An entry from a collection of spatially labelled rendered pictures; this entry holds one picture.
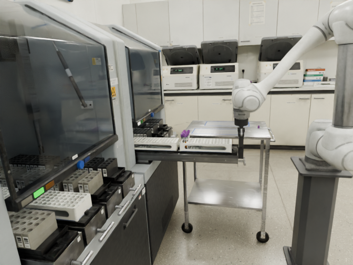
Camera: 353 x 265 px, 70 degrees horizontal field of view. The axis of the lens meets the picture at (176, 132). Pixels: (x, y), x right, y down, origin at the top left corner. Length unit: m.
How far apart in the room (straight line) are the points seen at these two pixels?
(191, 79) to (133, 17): 1.36
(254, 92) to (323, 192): 0.76
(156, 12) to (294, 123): 2.59
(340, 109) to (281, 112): 2.48
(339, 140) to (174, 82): 2.79
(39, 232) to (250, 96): 0.94
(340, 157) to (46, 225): 1.21
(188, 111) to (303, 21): 1.99
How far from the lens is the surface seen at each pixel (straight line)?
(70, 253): 0.90
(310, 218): 1.75
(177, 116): 3.86
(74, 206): 0.95
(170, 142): 1.47
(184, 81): 3.76
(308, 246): 1.86
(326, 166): 1.63
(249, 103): 1.18
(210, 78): 3.72
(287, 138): 3.94
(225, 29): 4.00
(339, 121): 1.39
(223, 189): 2.18
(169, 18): 4.14
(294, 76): 3.79
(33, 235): 0.87
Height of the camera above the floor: 1.32
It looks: 16 degrees down
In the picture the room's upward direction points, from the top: 3 degrees counter-clockwise
